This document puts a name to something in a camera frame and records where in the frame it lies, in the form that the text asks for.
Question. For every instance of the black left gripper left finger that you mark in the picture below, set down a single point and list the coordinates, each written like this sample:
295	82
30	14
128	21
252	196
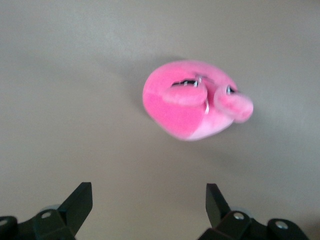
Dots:
72	207

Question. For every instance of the pink plush toy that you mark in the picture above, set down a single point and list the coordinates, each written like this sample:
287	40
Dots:
175	117

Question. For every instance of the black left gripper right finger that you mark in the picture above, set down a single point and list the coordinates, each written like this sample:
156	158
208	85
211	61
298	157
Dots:
217	210

